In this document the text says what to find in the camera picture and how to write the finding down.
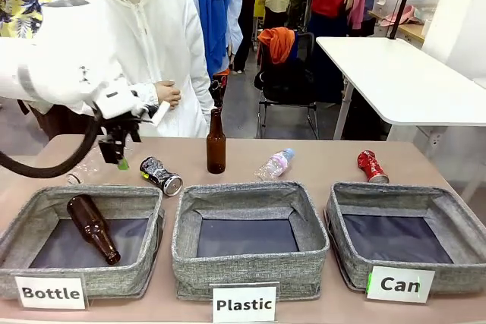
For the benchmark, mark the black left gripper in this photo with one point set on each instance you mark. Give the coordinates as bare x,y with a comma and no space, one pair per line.
119,130

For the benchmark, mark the brown glass bottle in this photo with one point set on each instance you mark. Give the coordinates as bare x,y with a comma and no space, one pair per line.
216,149
93,229

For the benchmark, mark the clear plastic bottle blue cap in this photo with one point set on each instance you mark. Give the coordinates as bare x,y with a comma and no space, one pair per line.
274,165

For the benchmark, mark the crushed red can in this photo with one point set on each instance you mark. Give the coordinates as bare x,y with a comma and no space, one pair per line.
372,167

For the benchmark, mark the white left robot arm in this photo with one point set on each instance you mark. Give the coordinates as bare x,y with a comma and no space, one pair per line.
57,66

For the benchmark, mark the crushed black can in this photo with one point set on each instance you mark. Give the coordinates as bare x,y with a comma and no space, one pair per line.
159,176

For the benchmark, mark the grey fabric basket bottle label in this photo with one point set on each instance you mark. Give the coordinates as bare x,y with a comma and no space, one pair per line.
114,278

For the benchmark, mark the grey fabric basket plastic label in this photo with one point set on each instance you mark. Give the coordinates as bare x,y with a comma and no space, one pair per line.
247,271

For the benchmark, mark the white sign reading Can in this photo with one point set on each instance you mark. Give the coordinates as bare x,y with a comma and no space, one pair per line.
399,284

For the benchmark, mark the grey fabric basket can label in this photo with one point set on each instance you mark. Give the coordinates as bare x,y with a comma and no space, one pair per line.
448,202

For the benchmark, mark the person's right hand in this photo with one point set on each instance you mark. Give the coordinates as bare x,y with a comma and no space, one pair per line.
169,93

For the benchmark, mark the person in white hoodie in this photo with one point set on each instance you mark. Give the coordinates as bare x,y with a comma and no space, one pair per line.
159,32

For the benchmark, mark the white sign reading Bottle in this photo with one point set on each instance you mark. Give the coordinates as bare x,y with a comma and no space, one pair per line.
51,293

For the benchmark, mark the person in blue clothes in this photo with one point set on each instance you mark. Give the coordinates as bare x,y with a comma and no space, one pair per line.
216,5

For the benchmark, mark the black chair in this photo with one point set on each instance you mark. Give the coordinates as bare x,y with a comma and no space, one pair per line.
288,85

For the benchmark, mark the white sign reading Plastic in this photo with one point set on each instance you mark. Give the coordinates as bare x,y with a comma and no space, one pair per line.
244,304

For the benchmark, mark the orange cloth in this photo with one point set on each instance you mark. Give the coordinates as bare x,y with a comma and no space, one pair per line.
279,43

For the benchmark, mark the white table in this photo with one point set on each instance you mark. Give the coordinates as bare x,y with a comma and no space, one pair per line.
398,81

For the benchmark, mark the pink cloth on desk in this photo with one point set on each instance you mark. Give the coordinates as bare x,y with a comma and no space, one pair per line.
402,16

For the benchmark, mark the wooden desk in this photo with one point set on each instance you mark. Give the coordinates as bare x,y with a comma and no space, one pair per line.
410,32

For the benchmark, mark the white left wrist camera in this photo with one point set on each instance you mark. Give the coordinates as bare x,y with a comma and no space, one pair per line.
161,113

